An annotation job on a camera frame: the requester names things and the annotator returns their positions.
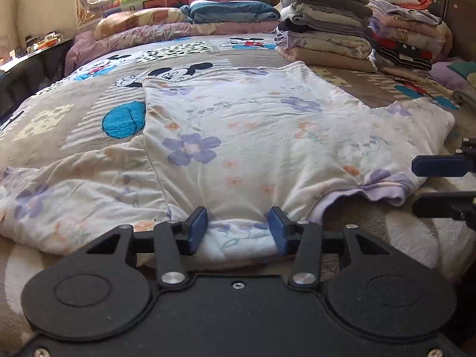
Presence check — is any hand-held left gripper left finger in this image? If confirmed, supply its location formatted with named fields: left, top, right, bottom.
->
left=85, top=206, right=209, bottom=289

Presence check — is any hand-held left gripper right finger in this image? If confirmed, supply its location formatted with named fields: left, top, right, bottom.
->
left=268, top=206, right=391, bottom=289

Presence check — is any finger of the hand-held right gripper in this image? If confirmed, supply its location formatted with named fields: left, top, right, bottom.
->
left=412, top=191, right=476, bottom=232
left=411, top=138, right=476, bottom=178

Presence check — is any white floral pyjama garment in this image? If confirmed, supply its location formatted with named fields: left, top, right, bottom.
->
left=0, top=61, right=456, bottom=268

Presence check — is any stack of colourful folded clothes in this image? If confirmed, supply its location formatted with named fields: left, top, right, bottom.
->
left=366, top=0, right=453, bottom=81

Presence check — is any stack of grey folded clothes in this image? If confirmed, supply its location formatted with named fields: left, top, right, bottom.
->
left=275, top=0, right=376, bottom=73

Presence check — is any purple cloth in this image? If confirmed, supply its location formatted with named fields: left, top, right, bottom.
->
left=428, top=59, right=476, bottom=92

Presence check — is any teal cloth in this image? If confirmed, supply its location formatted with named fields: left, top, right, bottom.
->
left=448, top=61, right=476, bottom=83

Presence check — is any dark wooden headboard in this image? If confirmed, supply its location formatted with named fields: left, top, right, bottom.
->
left=409, top=0, right=476, bottom=64

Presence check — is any cartoon mouse printed blanket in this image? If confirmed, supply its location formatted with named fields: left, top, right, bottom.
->
left=0, top=32, right=476, bottom=356

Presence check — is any pink purple quilt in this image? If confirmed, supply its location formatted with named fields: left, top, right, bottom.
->
left=65, top=20, right=280, bottom=77

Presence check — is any peach floral pillow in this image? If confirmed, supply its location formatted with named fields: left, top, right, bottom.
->
left=94, top=7, right=189, bottom=40

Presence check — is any blue folded blanket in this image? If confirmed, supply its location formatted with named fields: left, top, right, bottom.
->
left=180, top=0, right=282, bottom=25

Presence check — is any dark desk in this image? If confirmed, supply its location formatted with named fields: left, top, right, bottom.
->
left=0, top=37, right=75, bottom=117

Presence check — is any clutter of small desk things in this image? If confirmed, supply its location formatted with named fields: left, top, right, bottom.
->
left=23, top=31, right=63, bottom=52

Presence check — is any shiny patterned curtain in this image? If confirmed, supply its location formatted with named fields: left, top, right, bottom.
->
left=72, top=0, right=124, bottom=31

